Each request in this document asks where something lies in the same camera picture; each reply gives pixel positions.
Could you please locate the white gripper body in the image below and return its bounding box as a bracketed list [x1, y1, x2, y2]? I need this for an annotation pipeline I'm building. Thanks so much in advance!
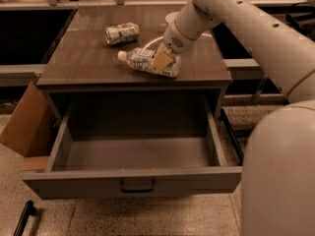
[158, 20, 194, 54]

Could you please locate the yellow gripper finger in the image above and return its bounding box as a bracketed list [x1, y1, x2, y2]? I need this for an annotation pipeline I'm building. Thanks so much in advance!
[150, 51, 173, 73]

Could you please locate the clear plastic water bottle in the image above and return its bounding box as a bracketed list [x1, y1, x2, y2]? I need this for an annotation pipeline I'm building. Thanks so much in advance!
[117, 48, 181, 78]

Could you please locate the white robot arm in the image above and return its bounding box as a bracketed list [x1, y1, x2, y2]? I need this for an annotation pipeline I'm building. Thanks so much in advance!
[159, 0, 315, 236]

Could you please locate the grey open top drawer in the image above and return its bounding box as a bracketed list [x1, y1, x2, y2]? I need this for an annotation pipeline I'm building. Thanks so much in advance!
[23, 94, 242, 199]

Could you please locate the white bowl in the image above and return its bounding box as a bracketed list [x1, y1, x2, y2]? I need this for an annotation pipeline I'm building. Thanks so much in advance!
[165, 12, 178, 24]

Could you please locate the crushed green soda can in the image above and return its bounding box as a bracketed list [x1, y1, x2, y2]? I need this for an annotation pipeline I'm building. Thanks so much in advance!
[104, 23, 140, 46]

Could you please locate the brown cardboard box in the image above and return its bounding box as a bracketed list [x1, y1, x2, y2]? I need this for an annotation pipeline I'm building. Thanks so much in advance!
[0, 82, 56, 171]

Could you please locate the black drawer slide rail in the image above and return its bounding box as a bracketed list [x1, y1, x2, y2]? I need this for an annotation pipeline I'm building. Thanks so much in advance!
[220, 108, 244, 166]

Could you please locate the black drawer handle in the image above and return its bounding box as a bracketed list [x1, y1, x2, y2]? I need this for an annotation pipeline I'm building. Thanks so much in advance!
[120, 180, 156, 194]

